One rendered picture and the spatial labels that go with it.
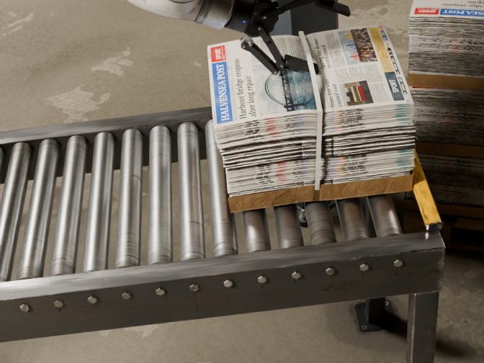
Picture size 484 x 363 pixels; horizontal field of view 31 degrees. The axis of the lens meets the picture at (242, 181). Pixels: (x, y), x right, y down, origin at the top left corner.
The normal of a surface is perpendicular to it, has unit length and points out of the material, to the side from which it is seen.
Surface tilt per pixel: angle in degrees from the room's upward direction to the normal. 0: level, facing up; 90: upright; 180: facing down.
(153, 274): 0
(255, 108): 2
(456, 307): 0
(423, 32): 90
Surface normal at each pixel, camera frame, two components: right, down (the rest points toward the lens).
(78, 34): -0.10, -0.76
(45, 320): 0.07, 0.64
